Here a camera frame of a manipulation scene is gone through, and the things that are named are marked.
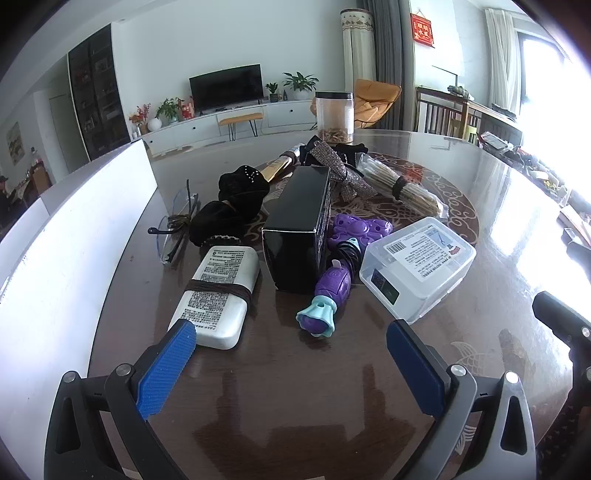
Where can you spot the orange stool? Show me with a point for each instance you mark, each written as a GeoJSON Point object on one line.
{"type": "Point", "coordinates": [240, 119]}

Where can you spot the standing air conditioner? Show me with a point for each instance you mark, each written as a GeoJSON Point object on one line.
{"type": "Point", "coordinates": [358, 60]}

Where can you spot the grey curtain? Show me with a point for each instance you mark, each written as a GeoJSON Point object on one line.
{"type": "Point", "coordinates": [392, 46]}

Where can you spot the red decoration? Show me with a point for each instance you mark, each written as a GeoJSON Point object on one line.
{"type": "Point", "coordinates": [187, 110]}

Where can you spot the clear plastic box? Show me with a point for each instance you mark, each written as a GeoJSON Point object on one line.
{"type": "Point", "coordinates": [415, 272]}

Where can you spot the white board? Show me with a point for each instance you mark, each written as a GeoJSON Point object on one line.
{"type": "Point", "coordinates": [69, 254]}

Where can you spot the black velvet bow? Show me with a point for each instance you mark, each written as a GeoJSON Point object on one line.
{"type": "Point", "coordinates": [235, 198]}

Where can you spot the cotton swab pack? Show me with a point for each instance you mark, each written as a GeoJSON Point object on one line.
{"type": "Point", "coordinates": [383, 177]}

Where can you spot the large potted plant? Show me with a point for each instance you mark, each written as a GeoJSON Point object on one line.
{"type": "Point", "coordinates": [300, 83]}

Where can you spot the red flowers in white vase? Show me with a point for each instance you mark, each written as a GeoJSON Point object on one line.
{"type": "Point", "coordinates": [147, 117]}

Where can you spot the white curtain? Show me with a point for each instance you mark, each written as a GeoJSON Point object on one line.
{"type": "Point", "coordinates": [501, 60]}

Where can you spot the white television cabinet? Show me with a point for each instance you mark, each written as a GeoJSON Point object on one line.
{"type": "Point", "coordinates": [286, 115]}

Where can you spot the bushy potted plant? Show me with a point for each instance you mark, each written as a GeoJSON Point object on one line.
{"type": "Point", "coordinates": [167, 110]}

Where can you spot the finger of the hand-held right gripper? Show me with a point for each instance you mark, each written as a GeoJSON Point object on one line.
{"type": "Point", "coordinates": [561, 316]}

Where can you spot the gold cream tube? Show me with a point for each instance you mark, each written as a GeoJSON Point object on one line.
{"type": "Point", "coordinates": [277, 168]}

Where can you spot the black bow with white stitching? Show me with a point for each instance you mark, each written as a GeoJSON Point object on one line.
{"type": "Point", "coordinates": [351, 152]}

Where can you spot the flat screen television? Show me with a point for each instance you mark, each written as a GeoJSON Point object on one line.
{"type": "Point", "coordinates": [226, 87]}

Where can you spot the wall picture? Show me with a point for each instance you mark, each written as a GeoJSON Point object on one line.
{"type": "Point", "coordinates": [14, 143]}

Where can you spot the dark display cabinet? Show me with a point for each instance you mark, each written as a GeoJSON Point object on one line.
{"type": "Point", "coordinates": [99, 92]}

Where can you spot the purple plastic toy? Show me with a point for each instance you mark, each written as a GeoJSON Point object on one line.
{"type": "Point", "coordinates": [362, 227]}

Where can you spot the clear jar with black lid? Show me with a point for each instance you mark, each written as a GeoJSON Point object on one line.
{"type": "Point", "coordinates": [334, 117]}

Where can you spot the small potted plant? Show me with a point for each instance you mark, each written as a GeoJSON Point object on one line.
{"type": "Point", "coordinates": [273, 91]}

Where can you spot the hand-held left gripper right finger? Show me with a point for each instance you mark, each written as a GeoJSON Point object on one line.
{"type": "Point", "coordinates": [415, 369]}

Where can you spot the purple toy hair dryer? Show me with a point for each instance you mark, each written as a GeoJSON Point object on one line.
{"type": "Point", "coordinates": [332, 286]}

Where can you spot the orange lounge chair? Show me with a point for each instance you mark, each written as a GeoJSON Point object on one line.
{"type": "Point", "coordinates": [376, 99]}

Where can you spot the white rounded case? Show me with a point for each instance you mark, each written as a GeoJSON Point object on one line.
{"type": "Point", "coordinates": [221, 272]}

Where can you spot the clear glasses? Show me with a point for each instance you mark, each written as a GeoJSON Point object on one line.
{"type": "Point", "coordinates": [178, 221]}

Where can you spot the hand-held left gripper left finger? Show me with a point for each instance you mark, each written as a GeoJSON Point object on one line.
{"type": "Point", "coordinates": [166, 364]}

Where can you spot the rhinestone bow hair clip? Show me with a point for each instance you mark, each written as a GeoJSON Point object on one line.
{"type": "Point", "coordinates": [339, 173]}

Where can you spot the black rectangular box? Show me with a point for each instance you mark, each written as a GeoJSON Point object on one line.
{"type": "Point", "coordinates": [295, 217]}

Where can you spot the red wall hanging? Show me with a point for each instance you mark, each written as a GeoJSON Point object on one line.
{"type": "Point", "coordinates": [423, 28]}

